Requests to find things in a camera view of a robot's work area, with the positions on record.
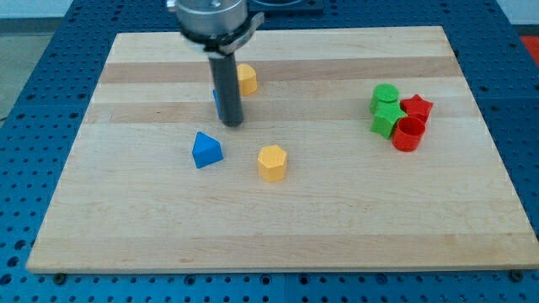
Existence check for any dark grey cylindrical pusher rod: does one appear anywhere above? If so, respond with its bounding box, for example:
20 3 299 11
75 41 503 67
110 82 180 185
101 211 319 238
209 54 243 127

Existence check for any blue cube block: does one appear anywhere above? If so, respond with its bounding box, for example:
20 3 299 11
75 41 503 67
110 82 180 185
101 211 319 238
212 89 222 120

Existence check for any yellow half-round block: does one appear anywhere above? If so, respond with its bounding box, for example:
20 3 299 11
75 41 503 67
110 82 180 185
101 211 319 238
237 63 258 96

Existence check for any blue triangular prism block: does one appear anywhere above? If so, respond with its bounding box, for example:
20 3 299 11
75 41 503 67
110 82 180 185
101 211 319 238
191 132 224 169

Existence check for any yellow hexagonal block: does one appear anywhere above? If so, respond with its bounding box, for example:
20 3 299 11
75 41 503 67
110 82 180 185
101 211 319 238
257 145 287 183

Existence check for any light wooden board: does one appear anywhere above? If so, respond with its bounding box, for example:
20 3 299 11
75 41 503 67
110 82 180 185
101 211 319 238
26 26 538 274

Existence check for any green cylinder block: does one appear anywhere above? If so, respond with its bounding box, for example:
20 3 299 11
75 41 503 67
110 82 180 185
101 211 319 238
370 83 399 114

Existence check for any green star block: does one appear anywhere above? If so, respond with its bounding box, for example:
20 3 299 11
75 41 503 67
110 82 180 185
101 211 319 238
371 102 407 140

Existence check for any red star block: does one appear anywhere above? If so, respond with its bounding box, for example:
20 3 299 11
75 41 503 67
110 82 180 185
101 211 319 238
400 94 434 124

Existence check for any red cylinder block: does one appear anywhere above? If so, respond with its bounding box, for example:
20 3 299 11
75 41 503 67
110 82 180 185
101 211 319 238
392 116 426 152

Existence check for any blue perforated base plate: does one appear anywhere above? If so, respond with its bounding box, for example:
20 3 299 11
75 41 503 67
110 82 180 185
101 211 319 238
1 0 538 302

